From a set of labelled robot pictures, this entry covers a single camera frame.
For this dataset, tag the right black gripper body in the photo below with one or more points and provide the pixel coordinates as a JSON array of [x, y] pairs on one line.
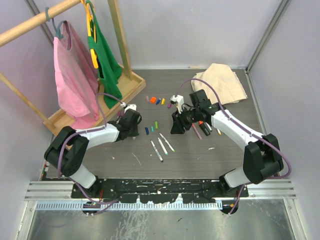
[[187, 117]]

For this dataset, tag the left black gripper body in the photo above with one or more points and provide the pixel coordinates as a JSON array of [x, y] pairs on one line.
[[133, 131]]

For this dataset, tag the pink pen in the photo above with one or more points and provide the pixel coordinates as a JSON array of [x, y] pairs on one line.
[[196, 131]]

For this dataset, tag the orange black highlighter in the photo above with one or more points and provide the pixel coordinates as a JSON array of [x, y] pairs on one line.
[[204, 128]]

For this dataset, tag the orange highlighter cap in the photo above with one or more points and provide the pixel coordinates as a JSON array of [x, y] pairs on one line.
[[152, 100]]

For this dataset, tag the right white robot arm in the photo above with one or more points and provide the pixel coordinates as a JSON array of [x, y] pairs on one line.
[[261, 153]]

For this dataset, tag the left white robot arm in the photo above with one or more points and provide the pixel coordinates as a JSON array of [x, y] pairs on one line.
[[68, 149]]

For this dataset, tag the wooden clothes rack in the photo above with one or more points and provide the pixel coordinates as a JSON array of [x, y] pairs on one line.
[[130, 84]]

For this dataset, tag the beige cloth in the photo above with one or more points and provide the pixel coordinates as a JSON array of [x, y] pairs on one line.
[[222, 84]]

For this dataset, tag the green shirt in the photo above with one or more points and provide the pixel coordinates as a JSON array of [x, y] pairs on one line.
[[109, 71]]

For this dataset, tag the pink shirt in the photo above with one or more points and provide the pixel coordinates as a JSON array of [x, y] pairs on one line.
[[75, 77]]

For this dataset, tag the yellow clothes hanger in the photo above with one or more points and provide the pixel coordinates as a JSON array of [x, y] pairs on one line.
[[91, 31]]

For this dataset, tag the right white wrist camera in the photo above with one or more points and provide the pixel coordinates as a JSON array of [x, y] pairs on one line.
[[178, 101]]

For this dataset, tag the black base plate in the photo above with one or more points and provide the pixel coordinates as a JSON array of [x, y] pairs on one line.
[[159, 191]]

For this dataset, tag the slotted cable duct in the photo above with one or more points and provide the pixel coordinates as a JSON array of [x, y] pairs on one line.
[[86, 206]]

